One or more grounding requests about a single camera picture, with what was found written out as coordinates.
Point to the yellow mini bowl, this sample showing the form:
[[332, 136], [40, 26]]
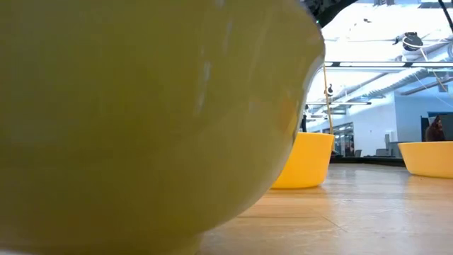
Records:
[[428, 159], [306, 161]]

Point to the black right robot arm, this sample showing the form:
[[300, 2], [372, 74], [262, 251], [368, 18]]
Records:
[[329, 10]]

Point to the large yellow-green bowl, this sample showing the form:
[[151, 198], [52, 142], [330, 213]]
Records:
[[141, 124]]

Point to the dark glass window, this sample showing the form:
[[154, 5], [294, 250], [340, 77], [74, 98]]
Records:
[[345, 136]]

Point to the long ceiling light strip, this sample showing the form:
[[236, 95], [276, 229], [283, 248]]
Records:
[[375, 64]]

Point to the grey cabinet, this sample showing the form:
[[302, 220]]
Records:
[[391, 148]]

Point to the black ceiling device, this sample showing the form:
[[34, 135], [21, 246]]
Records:
[[411, 40]]

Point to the person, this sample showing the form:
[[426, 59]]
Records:
[[435, 131]]

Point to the black table edge rail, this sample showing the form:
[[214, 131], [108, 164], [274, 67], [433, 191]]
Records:
[[368, 161]]

